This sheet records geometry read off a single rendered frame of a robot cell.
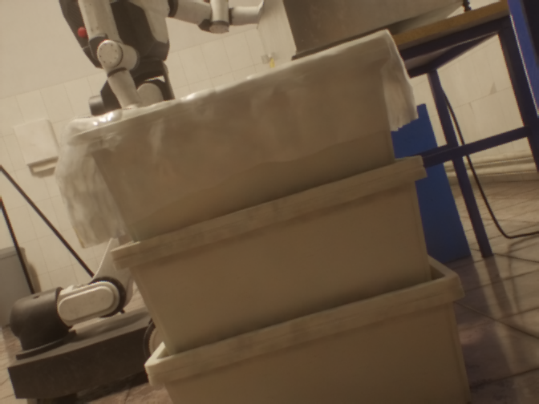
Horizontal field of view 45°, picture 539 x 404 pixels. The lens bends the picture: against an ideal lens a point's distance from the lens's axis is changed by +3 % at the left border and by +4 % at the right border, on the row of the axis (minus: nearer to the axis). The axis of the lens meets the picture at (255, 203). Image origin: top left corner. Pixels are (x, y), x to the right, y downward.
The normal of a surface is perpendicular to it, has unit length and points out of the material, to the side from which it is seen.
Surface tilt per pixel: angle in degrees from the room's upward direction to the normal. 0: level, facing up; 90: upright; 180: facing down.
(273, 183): 96
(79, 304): 90
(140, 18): 99
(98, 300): 90
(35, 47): 90
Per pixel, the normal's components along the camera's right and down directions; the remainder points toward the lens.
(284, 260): -0.04, 0.15
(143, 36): 0.48, 0.04
